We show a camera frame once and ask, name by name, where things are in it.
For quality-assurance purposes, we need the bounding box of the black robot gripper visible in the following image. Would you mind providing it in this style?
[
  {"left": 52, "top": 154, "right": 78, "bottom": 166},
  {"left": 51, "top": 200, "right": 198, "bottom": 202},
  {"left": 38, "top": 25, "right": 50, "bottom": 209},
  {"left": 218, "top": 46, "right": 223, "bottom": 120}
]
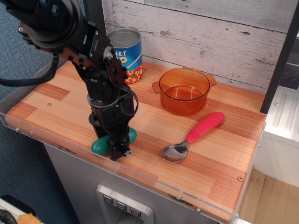
[{"left": 87, "top": 91, "right": 138, "bottom": 161}]

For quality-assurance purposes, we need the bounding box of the green toy pickle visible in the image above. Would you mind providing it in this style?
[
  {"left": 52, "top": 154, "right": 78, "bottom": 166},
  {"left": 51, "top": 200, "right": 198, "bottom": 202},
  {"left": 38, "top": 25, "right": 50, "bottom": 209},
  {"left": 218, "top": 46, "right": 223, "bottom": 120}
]
[{"left": 91, "top": 127, "right": 137, "bottom": 155}]

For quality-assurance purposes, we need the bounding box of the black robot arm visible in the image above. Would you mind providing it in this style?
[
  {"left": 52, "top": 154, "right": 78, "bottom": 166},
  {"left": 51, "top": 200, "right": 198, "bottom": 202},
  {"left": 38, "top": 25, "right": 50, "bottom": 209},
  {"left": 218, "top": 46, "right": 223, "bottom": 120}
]
[{"left": 0, "top": 0, "right": 138, "bottom": 161}]

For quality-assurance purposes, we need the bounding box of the orange transparent plastic pot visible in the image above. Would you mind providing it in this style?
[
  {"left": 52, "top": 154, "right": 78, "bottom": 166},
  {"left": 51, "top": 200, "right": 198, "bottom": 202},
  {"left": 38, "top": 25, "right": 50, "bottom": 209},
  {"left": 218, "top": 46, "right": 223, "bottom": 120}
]
[{"left": 152, "top": 68, "right": 217, "bottom": 115}]

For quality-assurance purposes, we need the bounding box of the orange plush item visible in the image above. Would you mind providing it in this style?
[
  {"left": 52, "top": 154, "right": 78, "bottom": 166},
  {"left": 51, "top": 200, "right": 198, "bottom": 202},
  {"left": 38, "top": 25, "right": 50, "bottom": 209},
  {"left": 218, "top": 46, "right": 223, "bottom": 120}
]
[{"left": 17, "top": 213, "right": 42, "bottom": 224}]

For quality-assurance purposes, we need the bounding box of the grey toy fridge cabinet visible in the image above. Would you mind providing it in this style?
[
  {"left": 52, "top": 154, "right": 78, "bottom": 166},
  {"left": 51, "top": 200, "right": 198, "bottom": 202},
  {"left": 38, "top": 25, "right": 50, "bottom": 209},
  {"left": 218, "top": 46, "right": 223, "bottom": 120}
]
[{"left": 45, "top": 145, "right": 216, "bottom": 224}]

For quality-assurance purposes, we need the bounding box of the silver dispenser button panel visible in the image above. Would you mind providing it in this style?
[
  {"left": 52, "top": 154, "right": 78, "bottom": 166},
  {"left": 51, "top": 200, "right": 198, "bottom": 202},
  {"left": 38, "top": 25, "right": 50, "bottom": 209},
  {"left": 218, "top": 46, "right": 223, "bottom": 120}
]
[{"left": 96, "top": 184, "right": 155, "bottom": 224}]

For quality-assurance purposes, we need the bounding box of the alphabet soup toy can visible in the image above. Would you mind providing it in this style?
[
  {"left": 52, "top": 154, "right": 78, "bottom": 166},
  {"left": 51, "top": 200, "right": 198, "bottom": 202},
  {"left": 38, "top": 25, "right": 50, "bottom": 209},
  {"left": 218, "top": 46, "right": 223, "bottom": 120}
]
[{"left": 107, "top": 27, "right": 143, "bottom": 84}]

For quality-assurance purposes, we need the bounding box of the clear acrylic table guard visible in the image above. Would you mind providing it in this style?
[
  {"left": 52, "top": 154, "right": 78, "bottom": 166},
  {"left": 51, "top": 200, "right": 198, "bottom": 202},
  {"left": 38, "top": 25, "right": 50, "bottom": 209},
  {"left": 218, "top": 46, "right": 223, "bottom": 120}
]
[{"left": 2, "top": 62, "right": 265, "bottom": 224}]

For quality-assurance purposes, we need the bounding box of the white toy sink unit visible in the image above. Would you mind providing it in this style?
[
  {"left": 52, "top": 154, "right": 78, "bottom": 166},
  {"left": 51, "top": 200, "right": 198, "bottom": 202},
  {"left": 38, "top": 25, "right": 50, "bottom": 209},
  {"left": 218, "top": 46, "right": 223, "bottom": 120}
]
[{"left": 253, "top": 86, "right": 299, "bottom": 187}]

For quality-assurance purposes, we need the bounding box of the pink handled metal spoon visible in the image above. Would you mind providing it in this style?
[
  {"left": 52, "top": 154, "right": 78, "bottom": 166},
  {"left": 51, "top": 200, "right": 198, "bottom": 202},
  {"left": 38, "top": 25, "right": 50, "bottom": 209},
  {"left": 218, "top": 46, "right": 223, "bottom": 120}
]
[{"left": 161, "top": 112, "right": 224, "bottom": 163}]

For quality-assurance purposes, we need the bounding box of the dark grey left post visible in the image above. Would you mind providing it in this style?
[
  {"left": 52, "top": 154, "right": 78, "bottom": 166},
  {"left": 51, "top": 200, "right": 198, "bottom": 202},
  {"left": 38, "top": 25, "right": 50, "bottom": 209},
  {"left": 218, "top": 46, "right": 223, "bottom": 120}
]
[{"left": 83, "top": 0, "right": 106, "bottom": 34}]

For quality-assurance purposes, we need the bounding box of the dark grey post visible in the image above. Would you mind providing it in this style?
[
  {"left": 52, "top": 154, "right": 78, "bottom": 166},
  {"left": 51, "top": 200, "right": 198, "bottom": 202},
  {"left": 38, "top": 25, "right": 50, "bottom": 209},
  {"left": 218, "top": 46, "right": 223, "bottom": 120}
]
[
  {"left": 260, "top": 1, "right": 299, "bottom": 114},
  {"left": 83, "top": 0, "right": 106, "bottom": 34}
]

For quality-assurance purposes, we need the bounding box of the black braided cable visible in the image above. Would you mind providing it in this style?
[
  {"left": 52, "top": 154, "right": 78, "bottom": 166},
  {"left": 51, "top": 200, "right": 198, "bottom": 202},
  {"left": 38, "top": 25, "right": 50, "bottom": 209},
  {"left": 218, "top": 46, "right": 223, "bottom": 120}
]
[{"left": 0, "top": 209, "right": 17, "bottom": 224}]

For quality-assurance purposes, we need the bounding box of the dark grey right post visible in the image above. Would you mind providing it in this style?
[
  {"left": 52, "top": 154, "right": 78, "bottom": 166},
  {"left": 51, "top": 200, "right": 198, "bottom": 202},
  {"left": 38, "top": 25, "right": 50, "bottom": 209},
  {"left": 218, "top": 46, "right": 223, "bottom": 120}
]
[{"left": 260, "top": 1, "right": 299, "bottom": 114}]

